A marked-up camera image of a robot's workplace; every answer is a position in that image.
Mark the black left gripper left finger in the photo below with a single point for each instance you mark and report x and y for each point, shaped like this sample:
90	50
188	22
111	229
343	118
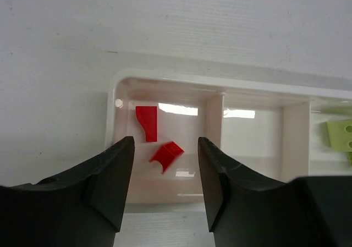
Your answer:
82	206

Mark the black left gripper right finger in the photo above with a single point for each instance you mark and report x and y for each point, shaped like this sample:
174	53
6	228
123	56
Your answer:
246	208

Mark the red curved lego slope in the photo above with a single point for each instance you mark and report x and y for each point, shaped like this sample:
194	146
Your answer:
167	154
147	116

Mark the green square lego plate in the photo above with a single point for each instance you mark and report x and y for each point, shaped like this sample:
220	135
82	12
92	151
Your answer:
349	157

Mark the white three-compartment tray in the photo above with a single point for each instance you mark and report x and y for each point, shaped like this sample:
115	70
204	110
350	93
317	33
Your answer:
277	130

